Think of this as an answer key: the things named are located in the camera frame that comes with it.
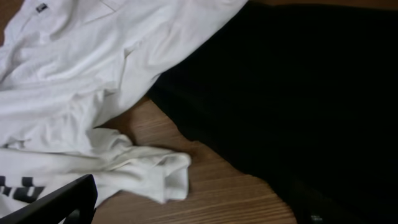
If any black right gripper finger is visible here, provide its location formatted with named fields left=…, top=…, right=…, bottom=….
left=1, top=174, right=98, bottom=224

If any white printed t-shirt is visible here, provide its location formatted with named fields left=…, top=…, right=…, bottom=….
left=1, top=0, right=244, bottom=216

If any black garment right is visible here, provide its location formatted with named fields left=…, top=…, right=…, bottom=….
left=148, top=1, right=397, bottom=223

